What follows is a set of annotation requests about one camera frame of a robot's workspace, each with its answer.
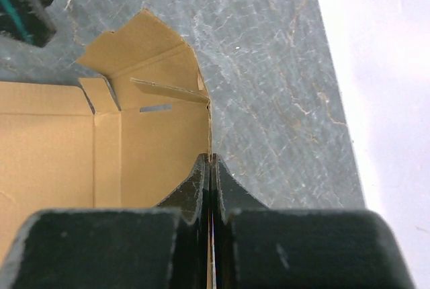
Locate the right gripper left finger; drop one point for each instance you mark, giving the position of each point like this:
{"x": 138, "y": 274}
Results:
{"x": 160, "y": 247}

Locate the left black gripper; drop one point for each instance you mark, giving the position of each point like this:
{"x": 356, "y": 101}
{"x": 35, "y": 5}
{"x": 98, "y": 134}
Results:
{"x": 27, "y": 21}

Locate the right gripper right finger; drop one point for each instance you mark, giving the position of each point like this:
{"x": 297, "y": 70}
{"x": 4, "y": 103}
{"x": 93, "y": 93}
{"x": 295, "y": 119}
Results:
{"x": 259, "y": 247}

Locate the brown cardboard box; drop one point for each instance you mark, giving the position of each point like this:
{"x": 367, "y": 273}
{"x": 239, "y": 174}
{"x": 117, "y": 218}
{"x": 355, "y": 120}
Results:
{"x": 124, "y": 139}

